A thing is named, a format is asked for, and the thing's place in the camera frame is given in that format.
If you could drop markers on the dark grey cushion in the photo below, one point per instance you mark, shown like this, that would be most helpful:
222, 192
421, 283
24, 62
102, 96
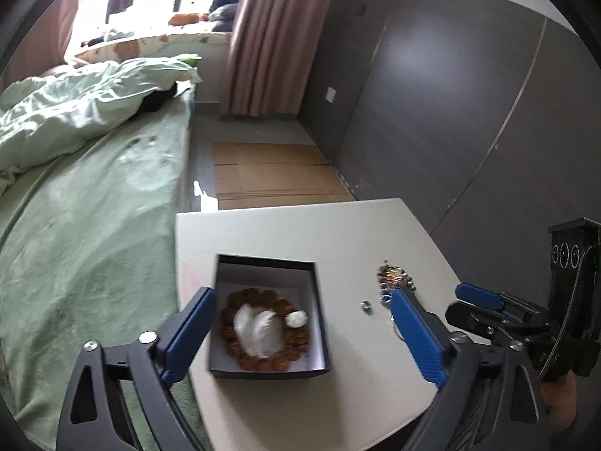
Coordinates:
225, 7

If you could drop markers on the pink curtain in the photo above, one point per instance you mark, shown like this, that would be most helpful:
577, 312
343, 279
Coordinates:
51, 33
272, 33

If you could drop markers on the light green duvet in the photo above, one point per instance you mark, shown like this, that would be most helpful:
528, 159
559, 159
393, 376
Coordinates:
70, 103

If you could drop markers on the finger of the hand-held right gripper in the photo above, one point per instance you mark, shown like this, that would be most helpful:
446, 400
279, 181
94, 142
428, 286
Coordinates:
476, 295
469, 319

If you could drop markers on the flattened cardboard sheet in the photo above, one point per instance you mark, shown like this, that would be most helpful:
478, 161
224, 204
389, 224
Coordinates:
272, 174

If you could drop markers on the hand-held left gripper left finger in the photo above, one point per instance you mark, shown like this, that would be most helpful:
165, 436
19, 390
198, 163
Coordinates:
185, 338

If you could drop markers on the floral patterned pillow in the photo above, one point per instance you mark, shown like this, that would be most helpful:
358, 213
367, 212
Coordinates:
141, 47

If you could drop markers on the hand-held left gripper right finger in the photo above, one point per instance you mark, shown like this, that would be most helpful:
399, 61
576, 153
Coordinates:
418, 338

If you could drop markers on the white fluffy bead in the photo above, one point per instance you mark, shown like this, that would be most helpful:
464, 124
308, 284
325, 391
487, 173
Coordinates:
297, 318

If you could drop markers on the bed with green sheet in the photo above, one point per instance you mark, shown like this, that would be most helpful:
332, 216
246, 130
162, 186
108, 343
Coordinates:
94, 244

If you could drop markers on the white wall socket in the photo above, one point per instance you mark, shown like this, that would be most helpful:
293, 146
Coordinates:
330, 94

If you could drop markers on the orange plush toy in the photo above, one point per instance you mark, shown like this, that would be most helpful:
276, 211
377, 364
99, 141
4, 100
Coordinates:
184, 19

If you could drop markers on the black jewelry box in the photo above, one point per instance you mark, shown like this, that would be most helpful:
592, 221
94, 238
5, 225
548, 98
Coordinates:
267, 276

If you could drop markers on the dark cloth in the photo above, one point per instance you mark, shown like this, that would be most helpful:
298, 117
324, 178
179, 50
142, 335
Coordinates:
157, 98

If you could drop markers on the person's right hand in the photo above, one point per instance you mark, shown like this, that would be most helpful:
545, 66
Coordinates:
558, 404

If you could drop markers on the white tissue paper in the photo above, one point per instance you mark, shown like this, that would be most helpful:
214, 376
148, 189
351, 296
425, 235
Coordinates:
258, 333

